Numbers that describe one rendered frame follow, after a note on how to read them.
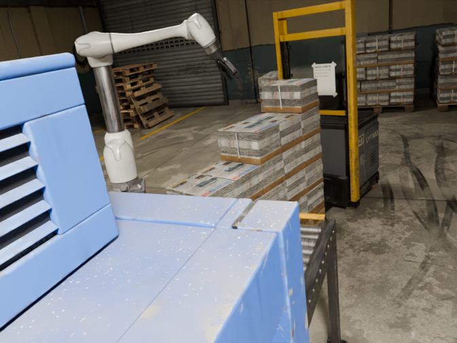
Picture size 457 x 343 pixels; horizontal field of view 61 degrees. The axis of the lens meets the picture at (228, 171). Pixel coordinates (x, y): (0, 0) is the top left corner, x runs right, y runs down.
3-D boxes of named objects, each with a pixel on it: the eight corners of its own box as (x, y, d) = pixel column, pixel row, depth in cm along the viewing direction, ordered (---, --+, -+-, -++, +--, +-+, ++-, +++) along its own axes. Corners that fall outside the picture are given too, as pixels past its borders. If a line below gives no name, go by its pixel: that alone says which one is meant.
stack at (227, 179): (185, 290, 288) (163, 187, 260) (274, 222, 367) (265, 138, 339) (223, 308, 262) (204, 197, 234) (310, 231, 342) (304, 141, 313)
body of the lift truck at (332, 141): (298, 192, 423) (292, 121, 396) (322, 175, 460) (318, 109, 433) (359, 204, 377) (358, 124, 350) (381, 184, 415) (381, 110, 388)
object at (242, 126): (217, 131, 290) (217, 130, 289) (240, 121, 309) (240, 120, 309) (257, 134, 266) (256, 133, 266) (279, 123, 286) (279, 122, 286)
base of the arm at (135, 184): (107, 199, 206) (105, 189, 204) (111, 184, 227) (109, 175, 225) (142, 192, 209) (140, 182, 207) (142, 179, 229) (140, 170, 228)
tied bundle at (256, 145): (219, 160, 297) (215, 131, 290) (243, 148, 318) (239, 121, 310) (260, 165, 273) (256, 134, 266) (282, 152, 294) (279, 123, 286)
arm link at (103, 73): (109, 172, 225) (111, 162, 246) (137, 167, 228) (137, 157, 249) (76, 33, 200) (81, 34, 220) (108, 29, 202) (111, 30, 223)
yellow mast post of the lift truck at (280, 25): (288, 189, 412) (272, 12, 352) (292, 186, 418) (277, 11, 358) (295, 190, 406) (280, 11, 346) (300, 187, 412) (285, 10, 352)
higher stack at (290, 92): (274, 222, 366) (259, 85, 323) (291, 209, 387) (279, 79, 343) (310, 232, 341) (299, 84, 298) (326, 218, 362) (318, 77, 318)
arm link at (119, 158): (108, 186, 209) (98, 147, 202) (110, 175, 226) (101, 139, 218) (139, 180, 212) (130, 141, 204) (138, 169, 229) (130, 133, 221)
